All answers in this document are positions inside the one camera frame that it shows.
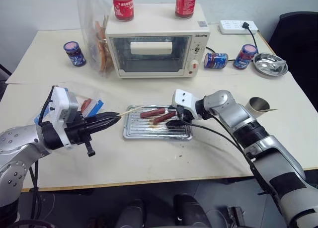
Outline black oven power cable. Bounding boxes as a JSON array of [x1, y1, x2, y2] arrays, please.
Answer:
[[205, 47, 236, 63]]

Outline blue can lying down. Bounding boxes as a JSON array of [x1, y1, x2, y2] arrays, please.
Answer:
[[204, 52, 229, 70]]

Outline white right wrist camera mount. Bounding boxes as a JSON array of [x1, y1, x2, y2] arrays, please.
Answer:
[[171, 88, 202, 120]]

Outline blue can standing right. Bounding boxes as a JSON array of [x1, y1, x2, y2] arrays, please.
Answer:
[[233, 44, 258, 71]]

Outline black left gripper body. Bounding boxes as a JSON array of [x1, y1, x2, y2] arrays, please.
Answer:
[[64, 112, 98, 158]]

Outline thin wooden skewer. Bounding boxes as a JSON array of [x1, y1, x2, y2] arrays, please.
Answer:
[[118, 105, 145, 117]]

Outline round metal bowl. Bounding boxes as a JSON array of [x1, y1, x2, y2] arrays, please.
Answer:
[[253, 52, 289, 77]]

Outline clear bag of bread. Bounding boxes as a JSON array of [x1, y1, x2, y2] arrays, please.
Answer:
[[75, 0, 113, 79]]

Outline red label sauce jar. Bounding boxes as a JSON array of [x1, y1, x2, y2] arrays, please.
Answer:
[[111, 0, 135, 22], [174, 0, 198, 20]]

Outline ribbed metal baking tray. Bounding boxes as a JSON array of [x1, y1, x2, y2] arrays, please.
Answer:
[[122, 104, 194, 141]]

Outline red sausage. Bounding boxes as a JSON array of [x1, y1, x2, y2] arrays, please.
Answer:
[[152, 111, 177, 125], [140, 108, 166, 119]]

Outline black plug with cable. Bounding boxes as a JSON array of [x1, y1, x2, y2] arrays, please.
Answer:
[[241, 22, 259, 55]]

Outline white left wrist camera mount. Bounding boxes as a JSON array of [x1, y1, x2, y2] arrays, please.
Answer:
[[37, 85, 80, 149]]

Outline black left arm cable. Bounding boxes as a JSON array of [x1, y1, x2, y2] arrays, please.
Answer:
[[28, 160, 42, 223]]

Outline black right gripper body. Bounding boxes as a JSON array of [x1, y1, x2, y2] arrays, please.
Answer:
[[175, 106, 195, 123]]

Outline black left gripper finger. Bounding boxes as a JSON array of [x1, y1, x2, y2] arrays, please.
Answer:
[[86, 118, 120, 135], [93, 111, 123, 122]]

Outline cream toaster oven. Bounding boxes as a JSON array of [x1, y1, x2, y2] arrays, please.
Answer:
[[105, 2, 212, 79]]

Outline black office chair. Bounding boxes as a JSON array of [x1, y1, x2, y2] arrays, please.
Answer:
[[268, 11, 318, 96]]

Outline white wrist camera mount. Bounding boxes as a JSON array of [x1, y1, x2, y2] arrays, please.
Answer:
[[171, 88, 202, 120], [37, 85, 80, 149]]

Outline dark rounded shape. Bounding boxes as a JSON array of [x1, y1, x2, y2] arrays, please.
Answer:
[[115, 199, 148, 228], [173, 193, 207, 228]]

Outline clear bag with sausage pack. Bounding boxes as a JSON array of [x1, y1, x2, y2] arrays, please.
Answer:
[[33, 80, 108, 126]]

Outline blue can standing left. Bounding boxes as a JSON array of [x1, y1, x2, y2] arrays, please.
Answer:
[[63, 41, 87, 68]]

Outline dark chair edge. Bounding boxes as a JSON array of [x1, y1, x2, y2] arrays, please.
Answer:
[[0, 63, 12, 101]]

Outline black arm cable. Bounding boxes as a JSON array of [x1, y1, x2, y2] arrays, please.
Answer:
[[183, 112, 279, 199], [28, 160, 42, 223]]

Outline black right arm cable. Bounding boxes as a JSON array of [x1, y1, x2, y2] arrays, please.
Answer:
[[183, 112, 279, 199]]

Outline white power strip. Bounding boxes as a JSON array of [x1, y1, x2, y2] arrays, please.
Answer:
[[218, 19, 259, 36]]

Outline paper cup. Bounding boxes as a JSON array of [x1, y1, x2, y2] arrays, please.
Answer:
[[244, 96, 271, 120]]

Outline blue can standing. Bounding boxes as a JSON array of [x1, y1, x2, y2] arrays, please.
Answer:
[[233, 44, 258, 71], [63, 41, 87, 68]]

